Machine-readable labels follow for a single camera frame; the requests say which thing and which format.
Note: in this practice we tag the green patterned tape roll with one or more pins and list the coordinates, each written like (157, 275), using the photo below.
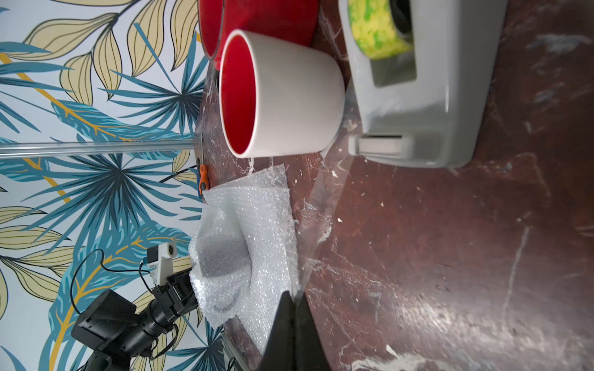
(381, 28)

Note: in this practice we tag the clear bubble wrap sheet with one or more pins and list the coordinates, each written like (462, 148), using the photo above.
(244, 252)

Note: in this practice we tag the orange handled screwdriver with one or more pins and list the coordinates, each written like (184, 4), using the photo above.
(203, 179)

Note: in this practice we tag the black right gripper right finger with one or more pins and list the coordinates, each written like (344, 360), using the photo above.
(309, 353)

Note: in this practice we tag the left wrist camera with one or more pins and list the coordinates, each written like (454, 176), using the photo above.
(159, 260)

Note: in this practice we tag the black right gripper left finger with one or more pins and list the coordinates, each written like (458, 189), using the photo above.
(279, 353)

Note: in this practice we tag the white mug red inside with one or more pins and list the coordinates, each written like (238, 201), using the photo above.
(278, 98)

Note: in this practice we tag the red mug black handle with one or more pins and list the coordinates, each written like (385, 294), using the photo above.
(292, 21)

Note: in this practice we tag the left aluminium corner post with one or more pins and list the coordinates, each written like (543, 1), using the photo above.
(52, 149)

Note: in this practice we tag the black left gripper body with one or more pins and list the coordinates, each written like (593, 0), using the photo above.
(175, 298)

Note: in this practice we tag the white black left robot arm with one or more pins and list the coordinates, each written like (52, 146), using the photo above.
(116, 333)

